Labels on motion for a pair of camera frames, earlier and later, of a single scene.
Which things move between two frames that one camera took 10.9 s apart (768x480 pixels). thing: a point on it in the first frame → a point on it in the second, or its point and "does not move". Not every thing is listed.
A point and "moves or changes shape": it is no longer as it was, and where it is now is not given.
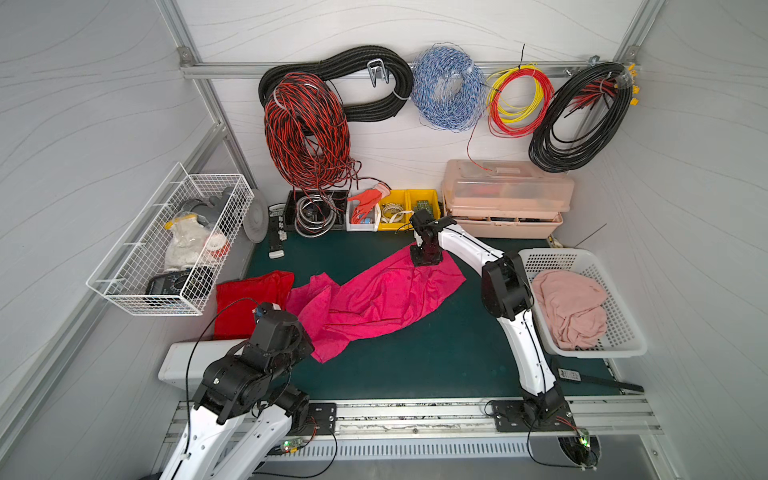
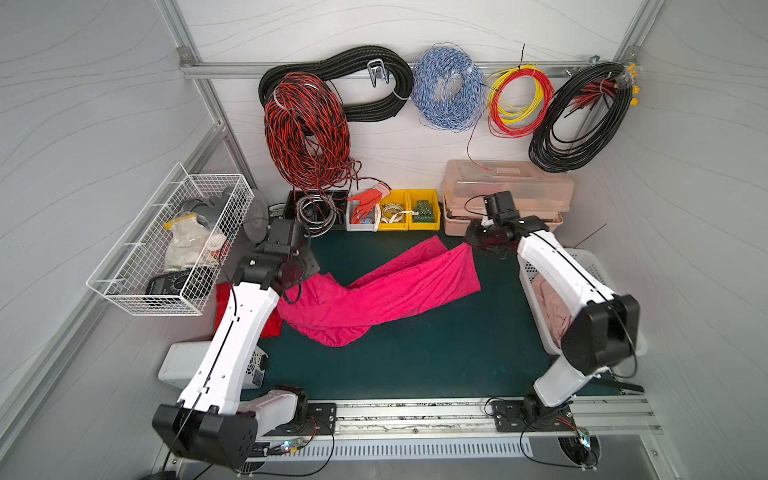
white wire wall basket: (167, 262) does not move
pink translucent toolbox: (506, 199) does not move
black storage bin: (317, 210) does not move
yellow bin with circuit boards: (422, 199) does not move
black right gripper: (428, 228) → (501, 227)
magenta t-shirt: (373, 304) moves or changes shape
